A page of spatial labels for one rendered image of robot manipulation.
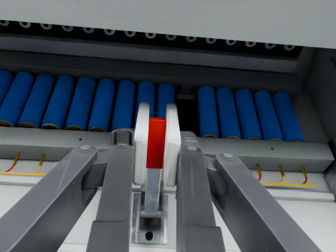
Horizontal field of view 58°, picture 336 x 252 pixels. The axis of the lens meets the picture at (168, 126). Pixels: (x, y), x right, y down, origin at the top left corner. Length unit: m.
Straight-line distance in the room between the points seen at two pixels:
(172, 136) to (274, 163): 0.14
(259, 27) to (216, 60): 0.17
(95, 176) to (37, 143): 0.12
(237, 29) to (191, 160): 0.07
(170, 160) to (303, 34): 0.10
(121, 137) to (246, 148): 0.14
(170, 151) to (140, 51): 0.18
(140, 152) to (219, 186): 0.05
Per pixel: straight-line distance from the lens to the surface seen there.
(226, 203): 0.16
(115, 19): 0.16
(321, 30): 0.18
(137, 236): 0.23
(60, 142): 0.26
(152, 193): 0.22
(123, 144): 0.16
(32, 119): 0.29
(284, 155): 0.28
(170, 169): 0.17
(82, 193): 0.16
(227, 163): 0.15
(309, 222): 0.29
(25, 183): 0.27
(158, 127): 0.20
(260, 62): 0.34
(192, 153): 0.16
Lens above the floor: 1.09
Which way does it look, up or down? 30 degrees down
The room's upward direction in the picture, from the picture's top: 6 degrees clockwise
